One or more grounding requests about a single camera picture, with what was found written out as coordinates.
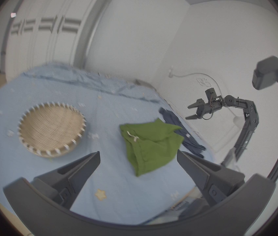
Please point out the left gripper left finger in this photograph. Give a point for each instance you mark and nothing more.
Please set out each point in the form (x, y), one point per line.
(75, 173)

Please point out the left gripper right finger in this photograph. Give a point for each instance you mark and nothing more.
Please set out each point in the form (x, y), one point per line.
(202, 173)

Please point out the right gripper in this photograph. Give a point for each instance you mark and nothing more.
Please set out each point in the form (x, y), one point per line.
(209, 108)

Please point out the green shorts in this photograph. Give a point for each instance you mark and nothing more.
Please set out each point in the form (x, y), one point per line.
(151, 144)

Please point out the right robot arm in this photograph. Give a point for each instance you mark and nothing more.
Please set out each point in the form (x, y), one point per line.
(250, 117)

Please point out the round woven basket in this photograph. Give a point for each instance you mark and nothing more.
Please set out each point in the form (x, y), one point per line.
(53, 129)

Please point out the dark blue T-shirt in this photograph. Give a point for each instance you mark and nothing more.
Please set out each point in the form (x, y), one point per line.
(190, 141)

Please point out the grey bedside table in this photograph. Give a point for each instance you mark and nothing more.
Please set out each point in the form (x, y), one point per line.
(142, 82)

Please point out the white wardrobe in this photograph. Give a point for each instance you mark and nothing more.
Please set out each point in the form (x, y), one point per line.
(50, 33)

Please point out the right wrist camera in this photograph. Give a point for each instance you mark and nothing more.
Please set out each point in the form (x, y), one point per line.
(211, 93)

